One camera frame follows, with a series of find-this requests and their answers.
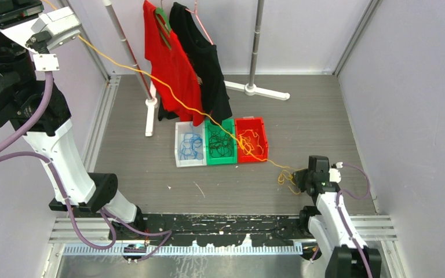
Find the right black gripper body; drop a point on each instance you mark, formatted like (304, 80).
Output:
(301, 178)

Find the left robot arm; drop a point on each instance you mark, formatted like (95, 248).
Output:
(38, 111)

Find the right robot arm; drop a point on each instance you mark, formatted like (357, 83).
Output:
(327, 220)

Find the red plastic bin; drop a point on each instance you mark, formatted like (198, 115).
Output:
(252, 140)

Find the green plastic bin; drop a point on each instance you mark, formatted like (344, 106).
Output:
(221, 147)

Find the white plastic bin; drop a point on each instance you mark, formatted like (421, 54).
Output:
(190, 145)

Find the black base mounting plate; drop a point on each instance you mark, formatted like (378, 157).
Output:
(218, 230)

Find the black t-shirt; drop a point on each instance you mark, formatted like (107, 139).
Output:
(203, 57)

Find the red t-shirt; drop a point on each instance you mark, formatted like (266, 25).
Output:
(174, 78)

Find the left rack pole with base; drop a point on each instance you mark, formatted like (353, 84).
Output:
(151, 101)

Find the green clothes hanger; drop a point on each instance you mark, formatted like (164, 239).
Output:
(163, 26)

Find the white slotted cable duct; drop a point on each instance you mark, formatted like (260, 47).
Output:
(139, 249)

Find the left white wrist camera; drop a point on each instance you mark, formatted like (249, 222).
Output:
(49, 30)

